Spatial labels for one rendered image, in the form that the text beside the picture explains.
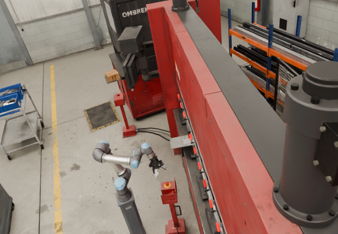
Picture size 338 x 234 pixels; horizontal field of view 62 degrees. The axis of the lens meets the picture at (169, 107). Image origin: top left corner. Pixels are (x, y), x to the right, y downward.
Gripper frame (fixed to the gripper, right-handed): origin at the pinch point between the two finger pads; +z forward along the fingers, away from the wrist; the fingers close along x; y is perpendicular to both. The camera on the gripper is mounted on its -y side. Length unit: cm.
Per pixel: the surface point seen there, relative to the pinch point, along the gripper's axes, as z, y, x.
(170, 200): 32.2, -16.0, 3.1
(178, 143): -7, -16, 52
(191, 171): 20.8, 0.6, 34.2
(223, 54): -73, 115, 16
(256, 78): 1, -10, 260
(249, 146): -40, 154, -60
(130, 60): -123, -80, 110
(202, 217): 45, 30, -7
